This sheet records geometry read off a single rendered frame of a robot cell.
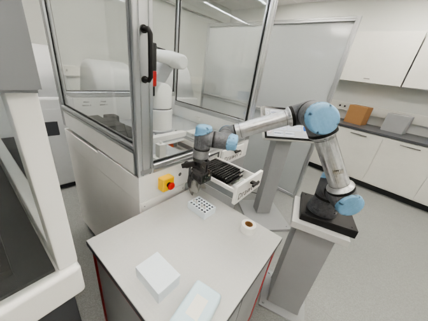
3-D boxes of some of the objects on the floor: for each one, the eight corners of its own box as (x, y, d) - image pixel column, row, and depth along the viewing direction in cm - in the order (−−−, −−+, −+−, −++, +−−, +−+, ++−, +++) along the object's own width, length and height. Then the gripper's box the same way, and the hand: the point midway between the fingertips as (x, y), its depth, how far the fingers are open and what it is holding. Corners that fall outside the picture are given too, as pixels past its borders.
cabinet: (231, 224, 205) (246, 154, 172) (144, 301, 129) (140, 204, 96) (171, 185, 256) (174, 125, 222) (83, 225, 180) (67, 143, 146)
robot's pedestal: (304, 287, 152) (343, 209, 120) (303, 328, 127) (353, 244, 95) (265, 270, 162) (293, 193, 130) (258, 305, 136) (290, 221, 105)
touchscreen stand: (290, 231, 207) (326, 140, 164) (250, 232, 198) (277, 136, 155) (271, 201, 251) (294, 123, 209) (237, 201, 242) (255, 120, 199)
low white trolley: (249, 325, 125) (282, 237, 93) (174, 460, 79) (187, 378, 47) (186, 266, 156) (194, 185, 124) (106, 339, 110) (85, 240, 78)
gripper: (200, 164, 85) (195, 204, 94) (216, 158, 93) (211, 195, 102) (186, 157, 90) (183, 195, 99) (203, 152, 98) (199, 188, 107)
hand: (193, 190), depth 102 cm, fingers open, 3 cm apart
